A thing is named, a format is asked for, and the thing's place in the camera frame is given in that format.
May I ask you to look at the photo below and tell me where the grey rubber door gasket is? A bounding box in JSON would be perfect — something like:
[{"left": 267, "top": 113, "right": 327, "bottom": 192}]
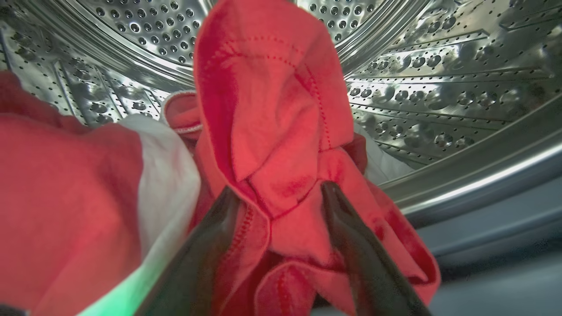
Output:
[{"left": 395, "top": 176, "right": 562, "bottom": 316}]

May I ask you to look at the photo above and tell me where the red and white garment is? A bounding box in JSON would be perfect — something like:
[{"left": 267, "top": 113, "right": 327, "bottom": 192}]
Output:
[{"left": 0, "top": 70, "right": 202, "bottom": 316}]

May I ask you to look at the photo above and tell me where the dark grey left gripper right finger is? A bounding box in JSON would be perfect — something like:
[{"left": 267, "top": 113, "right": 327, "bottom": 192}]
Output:
[{"left": 322, "top": 181, "right": 433, "bottom": 316}]

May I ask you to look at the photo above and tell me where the steel perforated drum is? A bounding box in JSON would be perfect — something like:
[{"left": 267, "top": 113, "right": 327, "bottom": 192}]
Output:
[{"left": 0, "top": 0, "right": 562, "bottom": 229}]

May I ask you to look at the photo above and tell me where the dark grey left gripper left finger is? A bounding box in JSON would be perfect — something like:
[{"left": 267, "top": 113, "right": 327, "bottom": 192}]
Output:
[{"left": 134, "top": 187, "right": 241, "bottom": 316}]

